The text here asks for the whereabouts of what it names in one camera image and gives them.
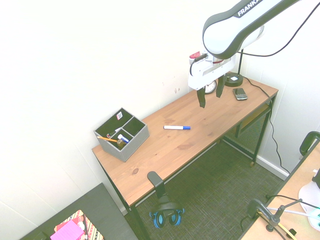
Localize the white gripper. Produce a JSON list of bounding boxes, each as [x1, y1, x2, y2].
[[187, 53, 237, 109]]

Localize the white marker with blue cap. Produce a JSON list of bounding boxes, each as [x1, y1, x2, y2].
[[163, 125, 192, 131]]

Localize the black twin-bell alarm clock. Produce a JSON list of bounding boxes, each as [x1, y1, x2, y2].
[[203, 80, 218, 95]]

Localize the black desk lamp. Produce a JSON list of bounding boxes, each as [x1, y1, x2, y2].
[[222, 48, 245, 88]]

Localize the black smartphone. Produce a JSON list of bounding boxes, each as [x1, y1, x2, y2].
[[232, 87, 249, 102]]

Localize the grey compartment desk organizer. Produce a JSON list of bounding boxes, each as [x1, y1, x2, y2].
[[93, 107, 151, 163]]

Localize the white and blue glue stick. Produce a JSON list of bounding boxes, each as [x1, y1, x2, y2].
[[117, 133, 131, 144]]

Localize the black headphone hanger hook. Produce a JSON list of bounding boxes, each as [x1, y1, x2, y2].
[[146, 170, 169, 201]]

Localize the orange pencil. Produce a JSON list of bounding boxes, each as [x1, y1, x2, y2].
[[96, 135, 119, 144]]

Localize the black and blue headphones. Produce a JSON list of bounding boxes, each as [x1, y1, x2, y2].
[[148, 193, 186, 230]]

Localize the black metal table clamp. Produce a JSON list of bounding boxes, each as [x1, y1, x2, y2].
[[239, 198, 304, 232]]

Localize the white round stand base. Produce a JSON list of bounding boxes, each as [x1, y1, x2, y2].
[[297, 179, 320, 216]]

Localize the black low cabinet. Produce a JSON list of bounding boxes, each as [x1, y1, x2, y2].
[[18, 182, 140, 240]]

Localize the patterned red striped box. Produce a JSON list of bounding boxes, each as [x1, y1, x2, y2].
[[53, 209, 105, 240]]

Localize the pink sticky note block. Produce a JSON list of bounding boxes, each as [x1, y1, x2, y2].
[[49, 219, 86, 240]]

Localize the black metal desk frame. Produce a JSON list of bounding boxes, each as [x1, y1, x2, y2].
[[91, 87, 280, 240]]

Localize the black lamp power cable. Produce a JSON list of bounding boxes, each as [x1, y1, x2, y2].
[[242, 76, 291, 174]]

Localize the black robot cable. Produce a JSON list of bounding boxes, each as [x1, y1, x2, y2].
[[236, 1, 320, 58]]

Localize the thin black cable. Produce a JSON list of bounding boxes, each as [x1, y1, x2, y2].
[[265, 194, 320, 210]]

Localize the yellow and black strap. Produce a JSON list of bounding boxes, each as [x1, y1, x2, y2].
[[256, 211, 298, 239]]

